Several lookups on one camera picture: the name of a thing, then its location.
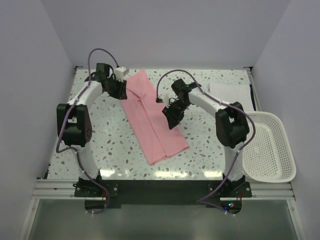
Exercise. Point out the white folded t shirt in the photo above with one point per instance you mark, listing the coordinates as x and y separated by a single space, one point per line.
233 93

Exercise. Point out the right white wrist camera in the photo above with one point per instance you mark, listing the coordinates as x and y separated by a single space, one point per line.
165 100

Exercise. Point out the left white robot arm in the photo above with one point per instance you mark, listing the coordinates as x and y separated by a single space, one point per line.
74 127

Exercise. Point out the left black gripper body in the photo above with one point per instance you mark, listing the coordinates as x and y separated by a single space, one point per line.
113 84

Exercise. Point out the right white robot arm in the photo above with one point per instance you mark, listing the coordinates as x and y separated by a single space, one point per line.
231 124

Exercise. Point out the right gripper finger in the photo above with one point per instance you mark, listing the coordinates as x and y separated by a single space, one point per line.
168 114
174 120

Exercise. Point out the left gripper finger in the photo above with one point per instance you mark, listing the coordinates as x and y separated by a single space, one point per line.
123 86
118 94

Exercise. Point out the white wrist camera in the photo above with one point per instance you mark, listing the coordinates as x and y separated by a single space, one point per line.
120 73
165 100

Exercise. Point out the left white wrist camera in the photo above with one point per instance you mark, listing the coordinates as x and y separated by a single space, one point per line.
120 73

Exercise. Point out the pink t shirt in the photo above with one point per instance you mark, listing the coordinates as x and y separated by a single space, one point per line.
147 121

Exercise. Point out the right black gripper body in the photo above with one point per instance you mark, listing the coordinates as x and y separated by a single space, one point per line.
180 106

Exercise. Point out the white perforated plastic basket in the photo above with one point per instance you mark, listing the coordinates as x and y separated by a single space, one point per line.
268 158

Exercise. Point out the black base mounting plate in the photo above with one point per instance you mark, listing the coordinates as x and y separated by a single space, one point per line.
113 194

